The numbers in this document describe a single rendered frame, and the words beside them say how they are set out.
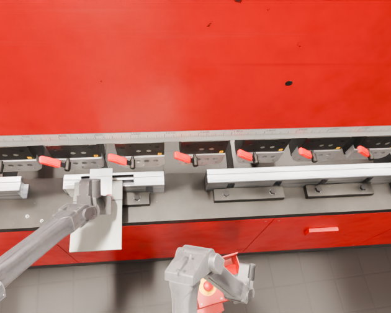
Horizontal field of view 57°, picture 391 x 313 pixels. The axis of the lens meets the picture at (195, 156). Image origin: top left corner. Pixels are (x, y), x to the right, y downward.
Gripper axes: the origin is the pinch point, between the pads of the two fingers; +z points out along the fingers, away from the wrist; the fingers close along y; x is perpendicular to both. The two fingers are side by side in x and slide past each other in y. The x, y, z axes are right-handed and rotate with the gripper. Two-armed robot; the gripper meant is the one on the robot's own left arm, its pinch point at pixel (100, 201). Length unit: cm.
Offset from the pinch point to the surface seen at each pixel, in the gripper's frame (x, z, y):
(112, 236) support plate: 11.9, -4.6, -4.7
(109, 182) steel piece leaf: -6.5, 4.7, -2.7
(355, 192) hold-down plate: 1, 12, -106
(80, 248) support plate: 15.2, -6.3, 6.3
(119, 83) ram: -34, -51, -13
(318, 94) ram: -32, -46, -63
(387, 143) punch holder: -19, -20, -99
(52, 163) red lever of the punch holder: -15.4, -23.8, 10.0
